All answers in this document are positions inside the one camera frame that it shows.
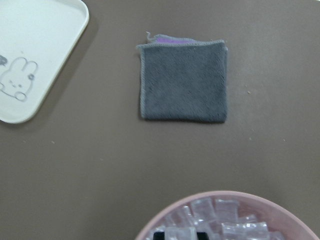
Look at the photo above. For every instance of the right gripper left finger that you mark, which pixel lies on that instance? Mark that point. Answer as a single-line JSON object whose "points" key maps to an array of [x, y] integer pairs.
{"points": [[159, 235]]}

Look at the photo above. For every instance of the grey folded cloth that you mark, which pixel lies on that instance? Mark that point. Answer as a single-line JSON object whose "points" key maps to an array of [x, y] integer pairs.
{"points": [[183, 79]]}

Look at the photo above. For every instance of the clear ice cube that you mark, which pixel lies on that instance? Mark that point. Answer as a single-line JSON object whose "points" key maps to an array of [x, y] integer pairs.
{"points": [[180, 233]]}

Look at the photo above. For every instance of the pink bowl of ice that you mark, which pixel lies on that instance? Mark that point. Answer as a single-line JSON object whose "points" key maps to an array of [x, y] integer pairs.
{"points": [[277, 217]]}

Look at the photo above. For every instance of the cream rabbit tray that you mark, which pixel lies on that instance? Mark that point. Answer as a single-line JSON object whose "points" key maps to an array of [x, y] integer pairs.
{"points": [[36, 39]]}

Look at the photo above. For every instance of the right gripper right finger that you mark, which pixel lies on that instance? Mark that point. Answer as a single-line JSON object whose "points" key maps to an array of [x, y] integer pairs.
{"points": [[202, 236]]}

